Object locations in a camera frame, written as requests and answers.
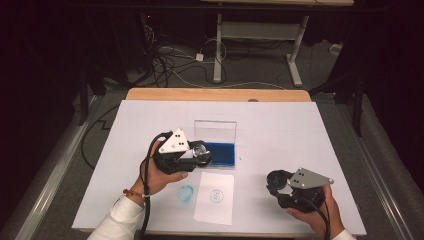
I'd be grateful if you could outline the tangle of floor cables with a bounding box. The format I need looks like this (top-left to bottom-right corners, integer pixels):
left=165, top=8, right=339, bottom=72
left=133, top=23, right=228, bottom=89

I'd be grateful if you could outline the large white table cover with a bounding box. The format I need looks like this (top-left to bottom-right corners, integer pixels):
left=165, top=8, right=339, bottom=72
left=71, top=99, right=368, bottom=237

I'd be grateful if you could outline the white metal desk frame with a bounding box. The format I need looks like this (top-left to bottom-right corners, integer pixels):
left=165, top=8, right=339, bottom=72
left=199, top=0, right=355, bottom=88

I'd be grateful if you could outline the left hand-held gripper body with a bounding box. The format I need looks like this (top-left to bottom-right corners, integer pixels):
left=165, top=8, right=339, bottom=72
left=152, top=128, right=202, bottom=176

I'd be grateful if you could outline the right hand-held gripper cable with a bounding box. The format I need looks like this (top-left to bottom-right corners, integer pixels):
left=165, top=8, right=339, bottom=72
left=299, top=195, right=333, bottom=240

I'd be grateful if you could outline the white paper sheet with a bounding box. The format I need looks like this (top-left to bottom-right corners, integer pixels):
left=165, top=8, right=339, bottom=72
left=193, top=171, right=236, bottom=226

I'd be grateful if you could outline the left hand-held gripper cable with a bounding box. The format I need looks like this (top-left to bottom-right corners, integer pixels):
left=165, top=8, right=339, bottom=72
left=137, top=131, right=175, bottom=240

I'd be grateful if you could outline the red bead bracelet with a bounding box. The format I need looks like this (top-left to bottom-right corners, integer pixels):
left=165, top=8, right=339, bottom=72
left=122, top=188, right=150, bottom=200

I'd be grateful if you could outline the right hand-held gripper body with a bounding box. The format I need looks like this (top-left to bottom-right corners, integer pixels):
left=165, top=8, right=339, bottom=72
left=275, top=167, right=335, bottom=214

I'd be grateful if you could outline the person's right hand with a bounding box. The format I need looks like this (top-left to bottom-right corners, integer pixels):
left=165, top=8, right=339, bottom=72
left=285, top=184, right=347, bottom=240

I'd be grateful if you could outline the hand-held gripper cable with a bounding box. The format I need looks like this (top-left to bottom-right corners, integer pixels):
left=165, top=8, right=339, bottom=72
left=299, top=195, right=333, bottom=240
left=137, top=131, right=175, bottom=240

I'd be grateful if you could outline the person's left hand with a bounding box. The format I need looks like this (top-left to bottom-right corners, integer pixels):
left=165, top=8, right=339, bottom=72
left=134, top=139, right=190, bottom=198

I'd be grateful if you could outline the black floor cable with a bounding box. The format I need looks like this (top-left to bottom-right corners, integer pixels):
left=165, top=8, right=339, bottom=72
left=80, top=104, right=120, bottom=170

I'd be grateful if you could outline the blue ink pad clear case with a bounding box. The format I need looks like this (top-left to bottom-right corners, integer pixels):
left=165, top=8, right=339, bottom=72
left=193, top=119, right=238, bottom=169

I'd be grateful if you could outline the aluminium frame rail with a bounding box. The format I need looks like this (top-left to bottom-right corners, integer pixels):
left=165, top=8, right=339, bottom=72
left=334, top=103, right=416, bottom=240
left=13, top=94, right=103, bottom=240

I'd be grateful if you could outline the wooden table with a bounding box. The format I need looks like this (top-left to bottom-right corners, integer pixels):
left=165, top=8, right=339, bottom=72
left=124, top=87, right=313, bottom=103

